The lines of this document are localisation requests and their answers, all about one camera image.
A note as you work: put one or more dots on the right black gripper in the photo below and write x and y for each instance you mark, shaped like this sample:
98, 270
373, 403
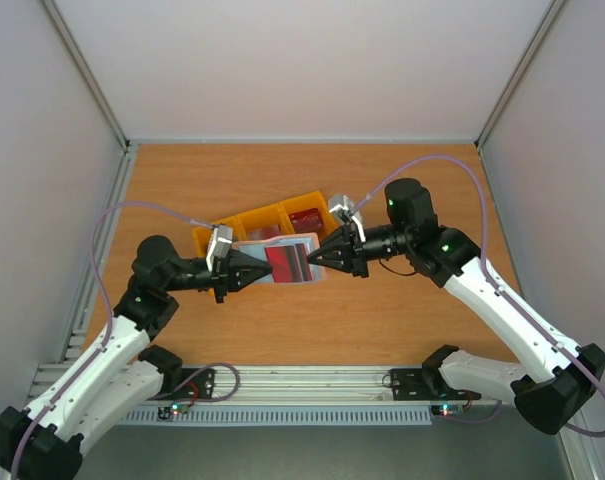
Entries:
357, 250

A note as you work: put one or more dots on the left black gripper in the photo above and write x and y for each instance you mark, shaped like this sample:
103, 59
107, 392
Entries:
233, 271

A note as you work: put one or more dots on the pink leather card holder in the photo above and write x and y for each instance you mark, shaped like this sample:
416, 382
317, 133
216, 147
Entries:
257, 249

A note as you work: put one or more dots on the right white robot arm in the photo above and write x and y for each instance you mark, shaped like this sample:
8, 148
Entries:
553, 376

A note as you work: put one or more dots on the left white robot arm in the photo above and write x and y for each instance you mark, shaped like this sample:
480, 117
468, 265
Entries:
51, 436

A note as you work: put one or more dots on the red card stack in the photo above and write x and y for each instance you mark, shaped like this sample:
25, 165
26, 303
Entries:
306, 221

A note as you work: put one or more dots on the pink circle card stack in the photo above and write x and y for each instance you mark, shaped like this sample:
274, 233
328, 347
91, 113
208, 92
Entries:
263, 233

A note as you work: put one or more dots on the yellow three-compartment bin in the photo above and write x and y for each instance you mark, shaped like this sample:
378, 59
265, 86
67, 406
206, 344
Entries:
277, 213

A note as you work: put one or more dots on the left small circuit board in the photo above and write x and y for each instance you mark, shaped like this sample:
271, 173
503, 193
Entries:
169, 413

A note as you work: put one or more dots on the small circuit board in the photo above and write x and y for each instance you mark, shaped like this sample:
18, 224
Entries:
447, 410
169, 413

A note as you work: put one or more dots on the right small circuit board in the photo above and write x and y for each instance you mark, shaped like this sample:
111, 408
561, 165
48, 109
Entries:
447, 410

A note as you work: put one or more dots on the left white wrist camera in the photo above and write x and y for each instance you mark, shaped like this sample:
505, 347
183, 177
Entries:
219, 244

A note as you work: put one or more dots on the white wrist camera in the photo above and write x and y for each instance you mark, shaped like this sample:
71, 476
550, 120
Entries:
342, 209
219, 244

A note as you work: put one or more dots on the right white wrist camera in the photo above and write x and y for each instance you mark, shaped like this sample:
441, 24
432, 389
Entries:
342, 209

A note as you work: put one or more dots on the aluminium front rail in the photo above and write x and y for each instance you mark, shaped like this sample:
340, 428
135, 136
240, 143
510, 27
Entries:
282, 385

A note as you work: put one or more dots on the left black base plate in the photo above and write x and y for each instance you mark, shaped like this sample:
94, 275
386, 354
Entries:
191, 385

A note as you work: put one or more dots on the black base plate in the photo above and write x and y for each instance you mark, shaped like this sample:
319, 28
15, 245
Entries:
191, 385
413, 384

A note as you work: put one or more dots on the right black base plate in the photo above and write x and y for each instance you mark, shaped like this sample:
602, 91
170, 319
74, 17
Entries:
413, 384

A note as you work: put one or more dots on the grey slotted cable duct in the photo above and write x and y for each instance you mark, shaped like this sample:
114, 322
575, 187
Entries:
212, 416

